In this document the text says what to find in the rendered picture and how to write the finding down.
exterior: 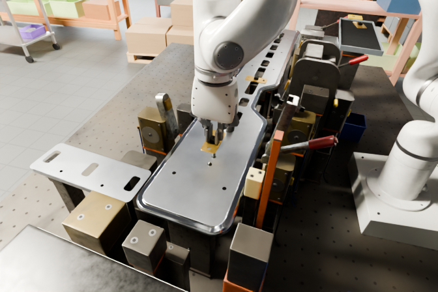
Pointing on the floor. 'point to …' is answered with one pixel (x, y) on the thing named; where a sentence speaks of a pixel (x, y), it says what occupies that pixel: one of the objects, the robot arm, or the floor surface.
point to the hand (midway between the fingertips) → (214, 133)
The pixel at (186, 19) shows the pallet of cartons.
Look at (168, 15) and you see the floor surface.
